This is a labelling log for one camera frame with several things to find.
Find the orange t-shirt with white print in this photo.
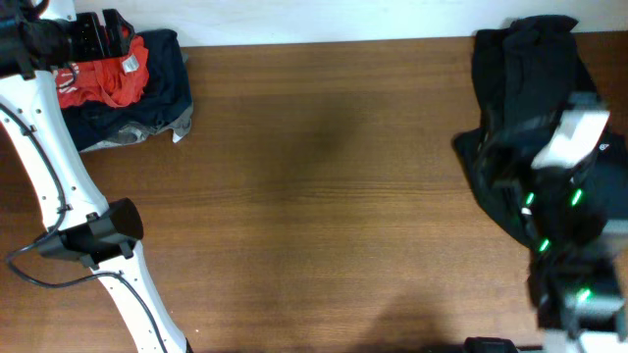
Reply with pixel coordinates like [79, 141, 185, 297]
[53, 35, 149, 109]

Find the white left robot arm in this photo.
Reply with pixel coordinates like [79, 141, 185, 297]
[1, 1, 191, 352]

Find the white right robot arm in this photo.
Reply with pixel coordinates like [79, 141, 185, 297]
[454, 90, 627, 352]

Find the folded navy blue garment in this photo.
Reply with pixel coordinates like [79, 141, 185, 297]
[58, 29, 193, 151]

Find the black t-shirt with white letters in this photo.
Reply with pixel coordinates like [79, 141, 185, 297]
[453, 15, 627, 254]

